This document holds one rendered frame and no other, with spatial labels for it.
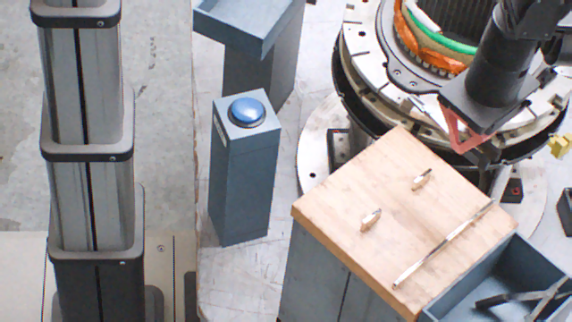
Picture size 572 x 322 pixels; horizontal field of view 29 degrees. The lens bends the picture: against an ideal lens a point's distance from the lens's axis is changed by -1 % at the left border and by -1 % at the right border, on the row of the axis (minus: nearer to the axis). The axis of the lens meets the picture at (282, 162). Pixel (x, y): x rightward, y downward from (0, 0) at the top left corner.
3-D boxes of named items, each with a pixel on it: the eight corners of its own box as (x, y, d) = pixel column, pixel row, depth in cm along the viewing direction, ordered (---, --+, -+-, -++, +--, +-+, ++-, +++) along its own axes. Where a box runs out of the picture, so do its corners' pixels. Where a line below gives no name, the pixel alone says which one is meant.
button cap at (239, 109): (256, 97, 147) (256, 92, 146) (266, 120, 145) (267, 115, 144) (227, 104, 146) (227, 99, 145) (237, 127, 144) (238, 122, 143)
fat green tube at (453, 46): (508, 67, 139) (511, 56, 138) (489, 83, 137) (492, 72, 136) (416, 4, 145) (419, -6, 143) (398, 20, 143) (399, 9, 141)
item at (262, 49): (264, 38, 188) (277, -94, 166) (322, 63, 186) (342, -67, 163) (189, 139, 174) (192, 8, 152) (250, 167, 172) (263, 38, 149)
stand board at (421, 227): (515, 233, 137) (520, 223, 135) (411, 325, 128) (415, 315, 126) (395, 135, 144) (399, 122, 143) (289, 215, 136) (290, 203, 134)
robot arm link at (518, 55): (491, -11, 111) (501, 31, 108) (557, -6, 112) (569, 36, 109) (472, 37, 117) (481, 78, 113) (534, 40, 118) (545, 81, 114)
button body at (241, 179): (251, 199, 169) (263, 88, 148) (267, 235, 165) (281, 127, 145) (206, 210, 167) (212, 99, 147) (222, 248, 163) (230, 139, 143)
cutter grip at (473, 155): (488, 168, 125) (492, 160, 124) (483, 173, 125) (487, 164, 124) (460, 147, 127) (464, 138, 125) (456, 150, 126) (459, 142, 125)
